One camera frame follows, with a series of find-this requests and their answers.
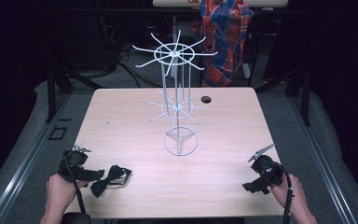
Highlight person's left hand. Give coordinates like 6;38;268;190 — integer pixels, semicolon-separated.
45;173;90;217

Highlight person's dark clothing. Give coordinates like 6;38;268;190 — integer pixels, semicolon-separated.
62;212;92;224

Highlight black floor cables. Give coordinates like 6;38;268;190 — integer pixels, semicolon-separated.
105;43;161;89

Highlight aluminium floor rail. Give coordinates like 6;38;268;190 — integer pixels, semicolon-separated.
287;92;358;224
0;92;73;224

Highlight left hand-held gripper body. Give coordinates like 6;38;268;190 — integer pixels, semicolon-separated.
57;145;91;183

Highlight white wire display rack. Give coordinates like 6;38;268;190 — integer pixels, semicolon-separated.
131;29;219;157

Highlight black bow tie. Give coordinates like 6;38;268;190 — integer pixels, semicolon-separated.
89;164;132;198

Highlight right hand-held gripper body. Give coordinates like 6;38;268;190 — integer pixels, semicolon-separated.
247;143;285;189

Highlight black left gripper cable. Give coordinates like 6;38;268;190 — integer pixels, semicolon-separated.
62;154;88;215

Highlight person's right hand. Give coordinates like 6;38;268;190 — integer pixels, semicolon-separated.
269;173;310;217

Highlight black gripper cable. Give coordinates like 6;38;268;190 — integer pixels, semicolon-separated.
273;162;295;224
62;154;88;215

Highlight black metal stand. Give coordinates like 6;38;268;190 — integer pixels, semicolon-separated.
255;64;312;127
46;63;104;124

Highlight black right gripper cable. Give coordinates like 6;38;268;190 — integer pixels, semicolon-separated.
273;162;295;224

